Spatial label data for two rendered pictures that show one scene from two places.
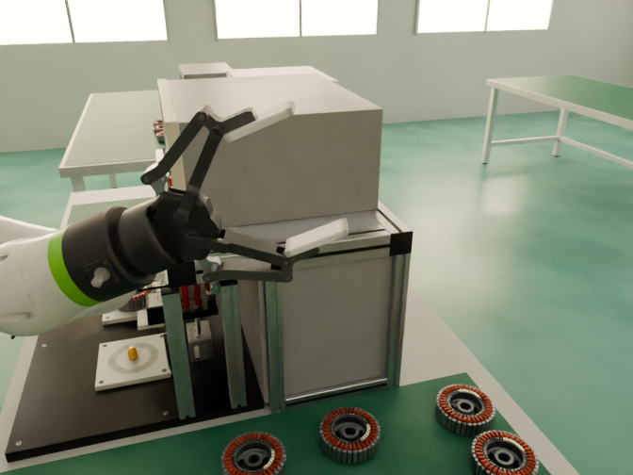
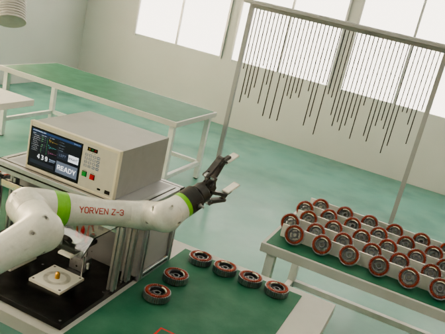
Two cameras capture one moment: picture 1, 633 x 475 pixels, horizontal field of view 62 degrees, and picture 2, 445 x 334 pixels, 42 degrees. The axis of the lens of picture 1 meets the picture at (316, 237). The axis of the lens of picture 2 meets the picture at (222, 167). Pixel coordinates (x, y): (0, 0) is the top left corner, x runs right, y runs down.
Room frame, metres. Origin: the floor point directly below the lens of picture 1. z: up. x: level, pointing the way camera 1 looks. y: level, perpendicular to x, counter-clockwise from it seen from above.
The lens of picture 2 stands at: (-0.69, 1.67, 1.99)
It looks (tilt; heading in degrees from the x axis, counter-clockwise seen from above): 17 degrees down; 307
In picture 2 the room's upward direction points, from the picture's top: 13 degrees clockwise
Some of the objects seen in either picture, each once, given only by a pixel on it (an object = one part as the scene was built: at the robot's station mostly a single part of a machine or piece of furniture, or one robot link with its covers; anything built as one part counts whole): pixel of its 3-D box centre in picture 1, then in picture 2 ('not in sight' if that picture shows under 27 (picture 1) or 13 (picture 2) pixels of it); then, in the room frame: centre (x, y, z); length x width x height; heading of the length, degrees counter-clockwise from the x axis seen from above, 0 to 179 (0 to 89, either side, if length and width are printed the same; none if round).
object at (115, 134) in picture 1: (177, 171); not in sight; (3.38, 0.93, 0.37); 1.85 x 1.10 x 0.75; 17
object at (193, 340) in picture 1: (199, 340); (80, 262); (0.98, 0.26, 0.80); 0.08 x 0.05 x 0.06; 17
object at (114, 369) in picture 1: (134, 359); (56, 279); (0.94, 0.40, 0.78); 0.15 x 0.15 x 0.01; 17
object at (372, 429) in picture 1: (349, 434); (175, 276); (0.73, -0.06, 0.77); 0.11 x 0.11 x 0.04
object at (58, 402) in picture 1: (141, 333); (34, 270); (1.06, 0.42, 0.76); 0.64 x 0.47 x 0.02; 17
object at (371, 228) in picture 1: (259, 191); (92, 177); (1.14, 0.13, 1.09); 0.68 x 0.44 x 0.05; 17
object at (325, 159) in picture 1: (258, 139); (99, 151); (1.13, 0.13, 1.22); 0.44 x 0.39 x 0.20; 17
